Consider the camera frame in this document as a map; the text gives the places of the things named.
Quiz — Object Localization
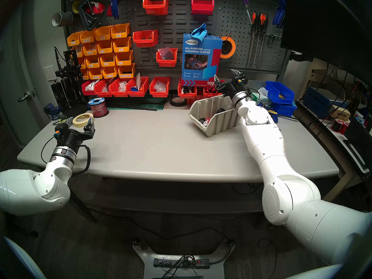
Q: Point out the dark red shelf bin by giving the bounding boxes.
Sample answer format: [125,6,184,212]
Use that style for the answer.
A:
[81,80,97,96]

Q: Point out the clear safety glasses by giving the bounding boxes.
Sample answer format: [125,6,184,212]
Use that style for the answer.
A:
[52,116,73,127]

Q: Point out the black soldering pen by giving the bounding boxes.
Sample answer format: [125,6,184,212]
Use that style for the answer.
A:
[54,46,63,71]

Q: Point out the orange tape roll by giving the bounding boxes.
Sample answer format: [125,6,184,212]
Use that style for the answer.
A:
[220,36,236,59]

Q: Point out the black monitor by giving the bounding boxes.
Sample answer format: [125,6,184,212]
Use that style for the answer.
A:
[280,0,372,87]

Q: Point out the orange bin labelled M3X8 BAD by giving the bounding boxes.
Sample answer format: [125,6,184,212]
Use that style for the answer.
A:
[80,29,97,44]

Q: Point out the green white Kimtech wipes box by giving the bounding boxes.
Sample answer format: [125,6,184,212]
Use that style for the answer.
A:
[250,88,273,107]

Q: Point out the dark grey C-clamp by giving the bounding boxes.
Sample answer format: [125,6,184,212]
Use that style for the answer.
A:
[78,0,98,31]
[92,10,107,29]

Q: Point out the beige masking tape roll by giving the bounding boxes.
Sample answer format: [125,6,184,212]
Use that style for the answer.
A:
[72,113,94,128]

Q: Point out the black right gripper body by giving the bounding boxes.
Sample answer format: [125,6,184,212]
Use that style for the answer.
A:
[217,74,248,98]

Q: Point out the red tape roll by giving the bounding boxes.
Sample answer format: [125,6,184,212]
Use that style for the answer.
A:
[89,2,105,15]

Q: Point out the orange-red wall bin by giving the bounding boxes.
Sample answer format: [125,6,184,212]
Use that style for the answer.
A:
[142,0,169,15]
[156,48,178,67]
[133,30,159,48]

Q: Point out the orange bin labelled M3-4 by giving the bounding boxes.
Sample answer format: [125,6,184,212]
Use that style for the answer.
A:
[113,37,132,53]

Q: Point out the silver door lever handle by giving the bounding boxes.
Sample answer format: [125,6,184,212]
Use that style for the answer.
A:
[17,89,37,103]

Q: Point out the crimson wall bin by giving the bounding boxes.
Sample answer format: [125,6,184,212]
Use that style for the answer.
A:
[191,0,215,15]

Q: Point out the blue plastic bin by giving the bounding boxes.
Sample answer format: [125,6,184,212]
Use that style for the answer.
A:
[270,102,297,117]
[265,81,295,104]

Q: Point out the black tool rack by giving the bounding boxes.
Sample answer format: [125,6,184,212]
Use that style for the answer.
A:
[51,78,77,110]

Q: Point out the green cutting mat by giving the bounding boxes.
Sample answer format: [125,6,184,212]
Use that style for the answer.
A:
[107,95,167,111]

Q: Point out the orange bin labelled M3-6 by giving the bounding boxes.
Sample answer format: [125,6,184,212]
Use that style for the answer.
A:
[115,50,134,66]

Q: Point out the red wire spool blue label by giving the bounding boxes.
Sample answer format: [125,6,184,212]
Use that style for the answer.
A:
[88,97,109,118]

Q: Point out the blue cleaning cloths box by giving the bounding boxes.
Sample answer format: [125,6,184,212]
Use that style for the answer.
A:
[182,34,223,88]

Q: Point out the blue microfibre cloth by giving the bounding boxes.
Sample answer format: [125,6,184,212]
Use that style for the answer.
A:
[190,23,208,41]

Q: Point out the orange bin labelled HEX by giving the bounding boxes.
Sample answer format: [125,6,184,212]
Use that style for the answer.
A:
[118,63,136,79]

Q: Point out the black press stand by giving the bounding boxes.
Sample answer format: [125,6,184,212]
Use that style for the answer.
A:
[55,50,83,107]

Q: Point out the orange bin labelled M4-6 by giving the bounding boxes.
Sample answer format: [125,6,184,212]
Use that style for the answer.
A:
[96,40,115,54]

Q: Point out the orange black screwdriver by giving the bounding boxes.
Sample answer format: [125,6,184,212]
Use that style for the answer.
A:
[253,13,266,68]
[259,15,269,61]
[247,12,258,68]

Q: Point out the small red black wire spool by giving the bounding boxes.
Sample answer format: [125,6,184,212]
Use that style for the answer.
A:
[332,119,350,135]

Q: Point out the orange bin labelled M4X4X6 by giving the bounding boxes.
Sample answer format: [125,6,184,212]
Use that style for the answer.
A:
[83,42,98,56]

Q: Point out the dark blue case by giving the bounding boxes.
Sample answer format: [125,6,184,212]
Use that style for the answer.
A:
[304,87,332,111]

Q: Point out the orange bin labelled M2.5-6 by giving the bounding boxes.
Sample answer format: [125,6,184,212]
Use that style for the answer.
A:
[88,67,103,81]

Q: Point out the orange bin labelled M3-8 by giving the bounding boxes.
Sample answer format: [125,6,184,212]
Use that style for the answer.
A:
[100,52,117,67]

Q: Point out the brown cardboard box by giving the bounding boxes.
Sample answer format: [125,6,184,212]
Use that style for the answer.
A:
[331,105,351,122]

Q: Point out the blue bar clamp yellow label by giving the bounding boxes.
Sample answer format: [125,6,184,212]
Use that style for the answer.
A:
[265,106,299,124]

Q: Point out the grey duct tape roll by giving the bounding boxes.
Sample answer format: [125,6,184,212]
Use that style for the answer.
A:
[52,11,74,27]

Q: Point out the orange bin labelled M3X5X4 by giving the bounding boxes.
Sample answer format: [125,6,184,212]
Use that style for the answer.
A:
[67,31,84,47]

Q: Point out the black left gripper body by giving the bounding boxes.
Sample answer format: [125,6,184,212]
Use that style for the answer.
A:
[55,123,95,154]

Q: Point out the beige plastic storage bin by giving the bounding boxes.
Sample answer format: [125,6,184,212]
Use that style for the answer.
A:
[188,95,242,137]

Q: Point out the orange bin labelled M3X6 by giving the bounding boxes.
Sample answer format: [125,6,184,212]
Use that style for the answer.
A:
[110,23,130,39]

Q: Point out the black monitor mount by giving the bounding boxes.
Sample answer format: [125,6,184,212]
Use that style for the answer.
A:
[291,50,315,63]

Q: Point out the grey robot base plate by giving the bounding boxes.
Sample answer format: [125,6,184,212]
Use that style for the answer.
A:
[132,241,235,279]

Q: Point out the dark grey pegboard panel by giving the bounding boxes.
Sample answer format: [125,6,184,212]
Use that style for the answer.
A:
[61,0,291,77]

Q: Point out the orange bin labelled M2.5-5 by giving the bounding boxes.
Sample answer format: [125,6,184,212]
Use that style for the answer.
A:
[102,65,119,79]

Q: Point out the blue bench vise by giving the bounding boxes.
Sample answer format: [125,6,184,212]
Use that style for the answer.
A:
[44,103,63,120]

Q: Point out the orange bin labelled M3-12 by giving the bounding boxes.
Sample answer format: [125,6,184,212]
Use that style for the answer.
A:
[85,55,101,69]

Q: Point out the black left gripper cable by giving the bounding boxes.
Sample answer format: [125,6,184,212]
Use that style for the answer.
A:
[71,145,92,177]

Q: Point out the black power strip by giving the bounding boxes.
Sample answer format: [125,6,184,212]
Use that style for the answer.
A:
[153,258,210,269]

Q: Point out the black table leg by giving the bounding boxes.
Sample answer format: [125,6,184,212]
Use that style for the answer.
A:
[70,191,98,223]

